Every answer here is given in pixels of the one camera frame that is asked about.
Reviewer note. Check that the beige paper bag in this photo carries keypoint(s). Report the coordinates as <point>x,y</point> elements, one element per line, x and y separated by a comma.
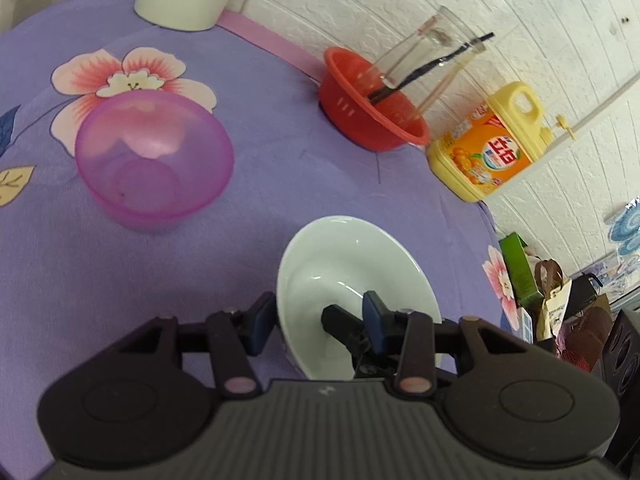
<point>555,305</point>

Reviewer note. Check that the pink translucent plastic bowl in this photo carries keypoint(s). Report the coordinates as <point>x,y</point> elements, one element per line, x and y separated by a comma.
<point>150,160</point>

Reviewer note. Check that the black straw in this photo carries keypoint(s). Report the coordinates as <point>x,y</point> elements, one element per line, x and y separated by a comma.
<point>425,67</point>

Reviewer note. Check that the green box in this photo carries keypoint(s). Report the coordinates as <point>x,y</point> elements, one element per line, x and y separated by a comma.
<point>520,270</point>

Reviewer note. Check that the red plastic colander basket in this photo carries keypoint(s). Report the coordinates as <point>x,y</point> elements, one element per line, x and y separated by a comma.
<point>360,120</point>

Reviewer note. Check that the brown bag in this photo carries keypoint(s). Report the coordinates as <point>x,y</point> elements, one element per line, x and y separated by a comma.
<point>587,335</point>

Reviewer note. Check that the yellow detergent bottle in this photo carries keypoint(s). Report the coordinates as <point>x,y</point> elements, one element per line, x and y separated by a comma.
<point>480,155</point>

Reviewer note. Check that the black speaker box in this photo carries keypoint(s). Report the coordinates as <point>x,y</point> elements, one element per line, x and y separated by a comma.
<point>625,360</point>

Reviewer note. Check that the purple floral tablecloth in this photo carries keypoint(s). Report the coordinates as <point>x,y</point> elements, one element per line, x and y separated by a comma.
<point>280,185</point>

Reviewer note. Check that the blue paper fan decorations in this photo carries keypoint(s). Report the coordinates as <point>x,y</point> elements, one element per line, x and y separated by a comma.
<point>627,227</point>

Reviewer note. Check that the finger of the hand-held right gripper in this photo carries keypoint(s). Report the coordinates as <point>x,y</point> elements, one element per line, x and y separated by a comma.
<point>337,322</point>

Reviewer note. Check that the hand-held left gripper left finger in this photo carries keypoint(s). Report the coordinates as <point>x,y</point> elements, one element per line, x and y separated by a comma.
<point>260,325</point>

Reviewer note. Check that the clear glass jar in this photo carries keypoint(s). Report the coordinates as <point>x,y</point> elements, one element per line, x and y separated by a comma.
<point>430,55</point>

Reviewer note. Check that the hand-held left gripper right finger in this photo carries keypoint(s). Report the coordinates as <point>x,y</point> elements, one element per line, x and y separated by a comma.
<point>375,322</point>

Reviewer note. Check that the white ceramic bowl red pattern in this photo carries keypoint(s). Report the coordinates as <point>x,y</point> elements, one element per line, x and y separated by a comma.
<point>340,260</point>

